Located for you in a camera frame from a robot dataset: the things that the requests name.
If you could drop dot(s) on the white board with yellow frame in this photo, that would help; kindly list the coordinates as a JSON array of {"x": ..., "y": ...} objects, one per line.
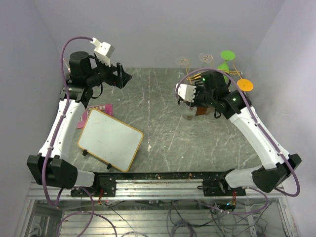
[{"x": 110, "y": 140}]

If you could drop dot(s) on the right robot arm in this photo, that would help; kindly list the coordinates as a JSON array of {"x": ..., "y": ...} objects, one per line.
[{"x": 277, "y": 168}]

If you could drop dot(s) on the green plastic wine glass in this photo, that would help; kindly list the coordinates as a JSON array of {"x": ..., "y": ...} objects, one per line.
[{"x": 227, "y": 56}]

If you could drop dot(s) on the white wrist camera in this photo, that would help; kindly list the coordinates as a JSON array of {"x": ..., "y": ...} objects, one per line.
[
  {"x": 186, "y": 92},
  {"x": 103, "y": 51}
]

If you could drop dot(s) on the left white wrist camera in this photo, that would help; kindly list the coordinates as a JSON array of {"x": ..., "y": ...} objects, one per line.
[{"x": 103, "y": 51}]

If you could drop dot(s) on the gold wire wine glass rack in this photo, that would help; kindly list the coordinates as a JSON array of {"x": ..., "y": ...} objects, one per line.
[{"x": 202, "y": 108}]

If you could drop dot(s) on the clear wine glass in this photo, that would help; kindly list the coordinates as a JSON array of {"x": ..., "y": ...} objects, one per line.
[
  {"x": 189, "y": 112},
  {"x": 206, "y": 60}
]

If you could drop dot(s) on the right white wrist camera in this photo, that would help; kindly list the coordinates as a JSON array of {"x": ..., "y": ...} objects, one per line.
[{"x": 186, "y": 92}]

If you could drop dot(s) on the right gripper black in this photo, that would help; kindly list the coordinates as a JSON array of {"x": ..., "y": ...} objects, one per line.
[{"x": 196, "y": 102}]

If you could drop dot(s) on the pink sticker booklet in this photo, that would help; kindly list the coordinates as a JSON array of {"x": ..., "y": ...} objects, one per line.
[{"x": 105, "y": 108}]

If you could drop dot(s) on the aluminium rail frame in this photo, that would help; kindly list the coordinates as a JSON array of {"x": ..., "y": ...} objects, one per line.
[{"x": 149, "y": 190}]

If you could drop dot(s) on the orange plastic wine glass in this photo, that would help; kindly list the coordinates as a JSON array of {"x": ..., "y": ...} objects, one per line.
[{"x": 245, "y": 85}]

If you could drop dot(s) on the clear tumbler glass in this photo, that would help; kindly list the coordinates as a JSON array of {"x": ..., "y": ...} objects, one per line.
[{"x": 182, "y": 63}]

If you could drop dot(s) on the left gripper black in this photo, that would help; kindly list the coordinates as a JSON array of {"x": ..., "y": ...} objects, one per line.
[{"x": 119, "y": 81}]

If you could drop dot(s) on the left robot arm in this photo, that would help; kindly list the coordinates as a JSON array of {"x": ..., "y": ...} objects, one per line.
[{"x": 49, "y": 167}]

